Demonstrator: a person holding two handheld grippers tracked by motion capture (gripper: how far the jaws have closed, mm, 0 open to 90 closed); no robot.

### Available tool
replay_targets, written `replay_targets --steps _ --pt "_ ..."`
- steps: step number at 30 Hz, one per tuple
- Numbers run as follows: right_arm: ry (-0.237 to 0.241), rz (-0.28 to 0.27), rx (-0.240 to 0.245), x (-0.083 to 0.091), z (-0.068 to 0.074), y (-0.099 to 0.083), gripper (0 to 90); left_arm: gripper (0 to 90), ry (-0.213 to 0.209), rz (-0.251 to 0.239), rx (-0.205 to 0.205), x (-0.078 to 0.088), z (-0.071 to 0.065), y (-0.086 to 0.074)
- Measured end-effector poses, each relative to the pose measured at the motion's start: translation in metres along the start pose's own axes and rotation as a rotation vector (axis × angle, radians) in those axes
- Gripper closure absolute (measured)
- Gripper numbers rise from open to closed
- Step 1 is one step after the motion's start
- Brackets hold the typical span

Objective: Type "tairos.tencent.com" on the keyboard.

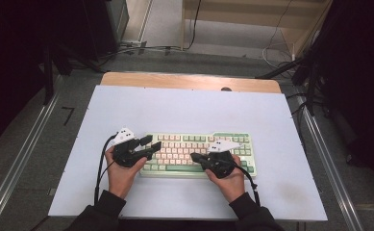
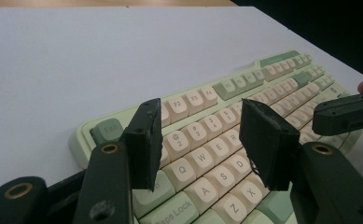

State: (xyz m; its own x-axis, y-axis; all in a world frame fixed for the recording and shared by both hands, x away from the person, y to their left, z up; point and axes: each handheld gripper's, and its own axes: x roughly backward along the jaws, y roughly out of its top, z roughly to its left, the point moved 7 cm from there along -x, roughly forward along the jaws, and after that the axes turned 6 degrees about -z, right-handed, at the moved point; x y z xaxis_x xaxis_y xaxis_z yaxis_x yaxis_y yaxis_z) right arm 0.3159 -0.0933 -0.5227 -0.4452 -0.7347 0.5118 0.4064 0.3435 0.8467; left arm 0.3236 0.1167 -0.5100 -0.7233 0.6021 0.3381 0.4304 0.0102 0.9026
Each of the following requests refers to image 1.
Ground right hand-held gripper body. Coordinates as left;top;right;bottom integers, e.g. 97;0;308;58
203;140;242;180

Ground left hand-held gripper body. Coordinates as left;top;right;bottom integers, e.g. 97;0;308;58
112;127;149;168

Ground green and pink keyboard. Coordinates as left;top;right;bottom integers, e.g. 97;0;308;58
139;131;258;179

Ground person's right hand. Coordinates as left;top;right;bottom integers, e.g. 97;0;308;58
206;155;246;204

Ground person's left hand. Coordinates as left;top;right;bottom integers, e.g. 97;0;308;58
106;146;148;200

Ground white board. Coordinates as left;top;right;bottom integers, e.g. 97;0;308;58
48;85;329;222

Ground wooden table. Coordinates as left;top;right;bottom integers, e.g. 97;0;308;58
100;71;283;94

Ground black stand leg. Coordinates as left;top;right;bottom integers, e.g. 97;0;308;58
255;57;305;80

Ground black cabinet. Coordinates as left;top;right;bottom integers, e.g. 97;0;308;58
80;0;130;63

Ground light wooden shelf unit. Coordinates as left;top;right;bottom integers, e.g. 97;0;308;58
180;0;334;60

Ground black curtain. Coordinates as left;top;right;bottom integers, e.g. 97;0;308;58
304;0;374;193
0;0;53;153

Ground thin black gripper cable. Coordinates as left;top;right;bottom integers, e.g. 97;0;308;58
97;160;115;191

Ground thick black gripper cable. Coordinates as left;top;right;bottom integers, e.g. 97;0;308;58
93;134;116;206

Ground metal floor rail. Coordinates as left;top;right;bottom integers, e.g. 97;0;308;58
0;90;62;231
296;95;365;231

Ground black stand post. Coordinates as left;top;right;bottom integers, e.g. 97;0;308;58
42;41;55;106

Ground white floor cable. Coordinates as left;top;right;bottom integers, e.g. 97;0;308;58
261;0;297;70

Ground black hanging cable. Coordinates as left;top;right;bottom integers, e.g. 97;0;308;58
186;0;203;51

